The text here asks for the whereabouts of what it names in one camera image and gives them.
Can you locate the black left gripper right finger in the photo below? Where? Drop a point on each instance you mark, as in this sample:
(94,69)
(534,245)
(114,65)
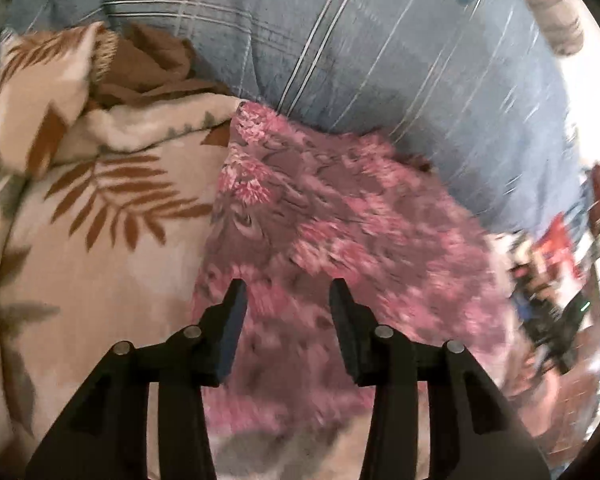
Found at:
(473,431)

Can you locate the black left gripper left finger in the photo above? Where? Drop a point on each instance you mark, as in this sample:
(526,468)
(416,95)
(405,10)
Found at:
(102,431)

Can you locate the pink floral patterned garment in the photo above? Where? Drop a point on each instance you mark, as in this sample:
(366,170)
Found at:
(296,209)

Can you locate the cream leaf-print blanket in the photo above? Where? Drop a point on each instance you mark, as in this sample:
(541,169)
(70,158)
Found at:
(104,213)

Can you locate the blue plaid pillow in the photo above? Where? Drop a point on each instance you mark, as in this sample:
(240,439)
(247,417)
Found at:
(471,84)

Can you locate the brown cloth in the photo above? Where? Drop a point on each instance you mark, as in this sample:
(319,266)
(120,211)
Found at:
(144,65)

